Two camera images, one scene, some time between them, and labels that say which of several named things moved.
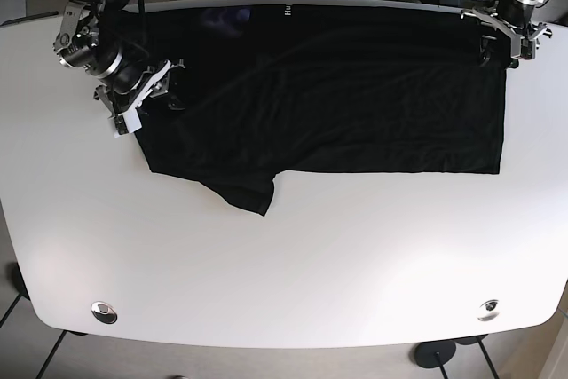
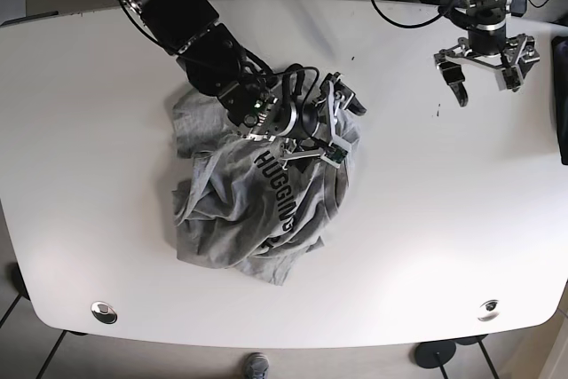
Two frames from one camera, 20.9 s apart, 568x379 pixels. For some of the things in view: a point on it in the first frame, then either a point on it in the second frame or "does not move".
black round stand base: [431, 354] does not move
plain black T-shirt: [264, 90] → [559, 45]
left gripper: [157, 83] → [335, 96]
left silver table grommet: [105, 312] does not move
